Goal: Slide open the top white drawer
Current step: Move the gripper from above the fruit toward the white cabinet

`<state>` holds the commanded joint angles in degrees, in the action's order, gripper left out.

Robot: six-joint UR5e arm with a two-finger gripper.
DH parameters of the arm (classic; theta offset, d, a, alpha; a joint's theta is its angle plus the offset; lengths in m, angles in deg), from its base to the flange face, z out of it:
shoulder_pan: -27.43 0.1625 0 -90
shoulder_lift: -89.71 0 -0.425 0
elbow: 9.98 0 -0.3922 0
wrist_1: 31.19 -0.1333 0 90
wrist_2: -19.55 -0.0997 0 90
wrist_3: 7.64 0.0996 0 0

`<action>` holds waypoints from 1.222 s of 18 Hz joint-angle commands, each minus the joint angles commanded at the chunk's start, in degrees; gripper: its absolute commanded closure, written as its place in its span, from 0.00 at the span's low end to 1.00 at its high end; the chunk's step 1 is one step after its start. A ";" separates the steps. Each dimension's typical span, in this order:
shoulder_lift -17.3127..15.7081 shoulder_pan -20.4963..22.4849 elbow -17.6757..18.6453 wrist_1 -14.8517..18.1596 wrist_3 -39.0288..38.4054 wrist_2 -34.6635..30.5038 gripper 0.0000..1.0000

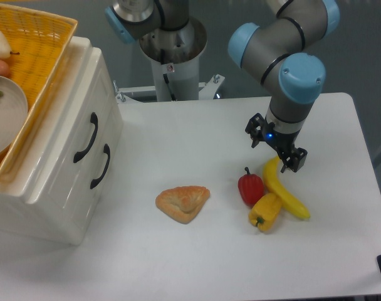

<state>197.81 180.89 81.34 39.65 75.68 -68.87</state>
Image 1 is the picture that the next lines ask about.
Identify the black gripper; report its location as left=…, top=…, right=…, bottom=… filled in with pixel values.
left=245, top=113, right=308, bottom=173

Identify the black top drawer handle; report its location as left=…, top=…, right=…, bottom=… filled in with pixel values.
left=73, top=112, right=98, bottom=164

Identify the black drawer handle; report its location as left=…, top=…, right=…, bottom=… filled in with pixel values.
left=90, top=144, right=112, bottom=189
left=73, top=112, right=98, bottom=164

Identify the white drawer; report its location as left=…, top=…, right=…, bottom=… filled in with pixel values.
left=24, top=48, right=120, bottom=208
left=65, top=115, right=123, bottom=245

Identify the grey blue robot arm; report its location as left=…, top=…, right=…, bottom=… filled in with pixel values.
left=105, top=1, right=340, bottom=171

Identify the white drawer cabinet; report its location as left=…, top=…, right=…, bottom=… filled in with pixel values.
left=0, top=37, right=123, bottom=245

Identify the red bell pepper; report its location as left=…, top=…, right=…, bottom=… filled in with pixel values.
left=237, top=167, right=264, bottom=208

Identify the yellow banana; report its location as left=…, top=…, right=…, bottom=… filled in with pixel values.
left=263, top=156, right=310, bottom=220

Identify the yellow bell pepper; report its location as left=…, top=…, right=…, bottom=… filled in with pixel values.
left=248, top=193, right=282, bottom=232

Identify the triangular pastry bread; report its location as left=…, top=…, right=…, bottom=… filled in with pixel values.
left=155, top=186, right=211, bottom=224

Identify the yellow woven basket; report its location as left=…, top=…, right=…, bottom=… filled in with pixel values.
left=0, top=3, right=78, bottom=178

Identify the white plate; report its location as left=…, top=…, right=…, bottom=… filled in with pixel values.
left=0, top=76, right=28, bottom=156

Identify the black cable on pedestal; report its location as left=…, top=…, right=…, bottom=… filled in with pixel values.
left=160, top=46, right=179, bottom=102

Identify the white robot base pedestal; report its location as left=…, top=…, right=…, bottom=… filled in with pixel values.
left=113, top=15, right=226, bottom=104

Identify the black bottom drawer handle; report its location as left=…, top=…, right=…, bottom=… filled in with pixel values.
left=90, top=144, right=112, bottom=189

